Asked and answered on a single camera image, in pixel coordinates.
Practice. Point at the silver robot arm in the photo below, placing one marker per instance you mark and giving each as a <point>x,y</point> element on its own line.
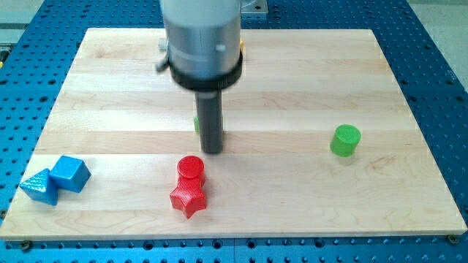
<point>204,52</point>

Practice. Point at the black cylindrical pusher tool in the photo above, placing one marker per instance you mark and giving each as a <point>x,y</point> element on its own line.
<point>209,115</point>

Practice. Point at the green block behind tool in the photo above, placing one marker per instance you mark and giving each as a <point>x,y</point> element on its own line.
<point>196,124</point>

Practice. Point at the red cylinder block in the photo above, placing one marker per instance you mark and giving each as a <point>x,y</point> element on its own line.
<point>190,168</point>

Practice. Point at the red star block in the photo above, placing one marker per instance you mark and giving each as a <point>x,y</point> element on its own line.
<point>188,196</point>

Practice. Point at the wooden board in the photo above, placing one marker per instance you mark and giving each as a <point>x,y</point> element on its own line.
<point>276,175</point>

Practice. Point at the green cylinder block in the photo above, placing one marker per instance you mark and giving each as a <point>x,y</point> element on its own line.
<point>345,140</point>

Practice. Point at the blue cube block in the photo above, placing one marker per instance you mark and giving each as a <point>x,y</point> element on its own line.
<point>70,174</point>

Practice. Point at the blue triangular block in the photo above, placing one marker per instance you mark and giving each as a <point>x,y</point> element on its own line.
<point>40,187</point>

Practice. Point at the left board clamp screw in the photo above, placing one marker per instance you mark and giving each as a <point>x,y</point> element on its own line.
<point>25,245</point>

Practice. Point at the board clamp screw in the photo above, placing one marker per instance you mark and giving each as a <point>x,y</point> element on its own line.
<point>25,245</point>
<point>453,239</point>

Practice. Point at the right board clamp screw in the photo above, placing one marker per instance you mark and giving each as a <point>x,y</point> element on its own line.
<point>453,239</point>

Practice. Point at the metal base plate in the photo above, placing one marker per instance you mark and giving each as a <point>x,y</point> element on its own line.
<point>254,7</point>

